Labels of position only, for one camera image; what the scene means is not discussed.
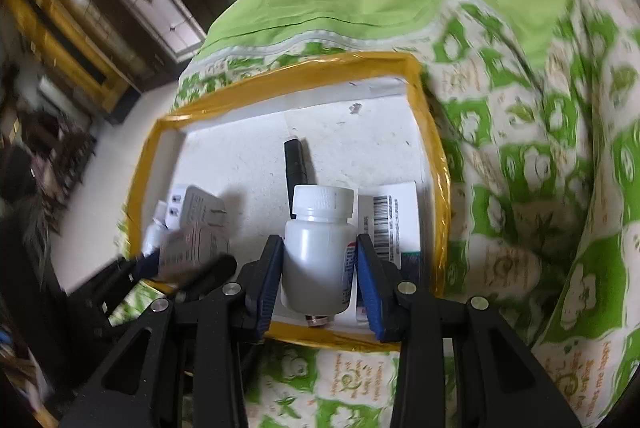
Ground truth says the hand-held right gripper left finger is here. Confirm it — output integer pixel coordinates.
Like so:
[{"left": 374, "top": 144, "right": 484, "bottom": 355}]
[{"left": 60, "top": 234, "right": 286, "bottom": 428}]

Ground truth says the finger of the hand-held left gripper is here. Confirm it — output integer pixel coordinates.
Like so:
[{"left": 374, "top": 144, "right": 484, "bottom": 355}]
[
  {"left": 107, "top": 255, "right": 163, "bottom": 289},
  {"left": 172, "top": 254, "right": 238, "bottom": 293}
]

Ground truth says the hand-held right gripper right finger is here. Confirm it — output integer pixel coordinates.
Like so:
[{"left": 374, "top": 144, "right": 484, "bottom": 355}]
[{"left": 355, "top": 233, "right": 583, "bottom": 428}]

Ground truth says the small grey box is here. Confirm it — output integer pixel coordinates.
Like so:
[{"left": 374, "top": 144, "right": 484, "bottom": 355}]
[{"left": 159, "top": 223, "right": 232, "bottom": 281}]

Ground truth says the small slim white bottle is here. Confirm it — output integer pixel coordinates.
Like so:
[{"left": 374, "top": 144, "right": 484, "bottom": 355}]
[{"left": 141, "top": 200, "right": 171, "bottom": 259}]

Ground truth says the white bottle wide cap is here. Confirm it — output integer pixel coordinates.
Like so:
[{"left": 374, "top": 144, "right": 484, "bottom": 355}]
[{"left": 280, "top": 184, "right": 358, "bottom": 313}]

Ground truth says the white charger plug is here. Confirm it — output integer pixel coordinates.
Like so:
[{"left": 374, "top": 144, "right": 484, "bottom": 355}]
[{"left": 167, "top": 184, "right": 228, "bottom": 233}]

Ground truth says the blue white medicine box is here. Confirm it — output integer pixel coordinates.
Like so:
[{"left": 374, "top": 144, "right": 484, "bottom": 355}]
[{"left": 350, "top": 180, "right": 426, "bottom": 321}]

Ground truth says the white foam tray yellow tape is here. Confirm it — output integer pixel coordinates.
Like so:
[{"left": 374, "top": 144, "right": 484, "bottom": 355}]
[{"left": 121, "top": 51, "right": 451, "bottom": 354}]

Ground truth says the black tube pen white end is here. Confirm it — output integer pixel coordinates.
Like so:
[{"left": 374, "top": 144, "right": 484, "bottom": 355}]
[{"left": 283, "top": 137, "right": 313, "bottom": 213}]

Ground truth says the green printed blanket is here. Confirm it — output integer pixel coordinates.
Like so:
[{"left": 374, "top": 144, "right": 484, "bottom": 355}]
[{"left": 107, "top": 0, "right": 640, "bottom": 428}]

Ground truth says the plain green sheet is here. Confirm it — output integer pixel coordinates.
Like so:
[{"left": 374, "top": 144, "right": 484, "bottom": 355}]
[{"left": 192, "top": 0, "right": 576, "bottom": 68}]

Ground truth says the golden door frame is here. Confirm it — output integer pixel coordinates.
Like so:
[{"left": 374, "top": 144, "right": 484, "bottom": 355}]
[{"left": 2, "top": 0, "right": 143, "bottom": 113}]

